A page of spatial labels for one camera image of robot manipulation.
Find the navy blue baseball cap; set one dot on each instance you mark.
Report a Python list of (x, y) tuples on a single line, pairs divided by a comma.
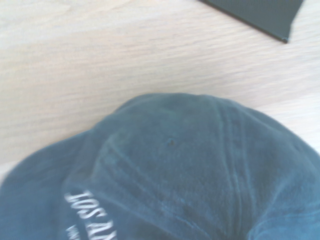
[(175, 175)]

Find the black flat booklet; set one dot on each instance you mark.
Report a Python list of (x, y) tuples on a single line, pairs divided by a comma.
[(260, 15)]

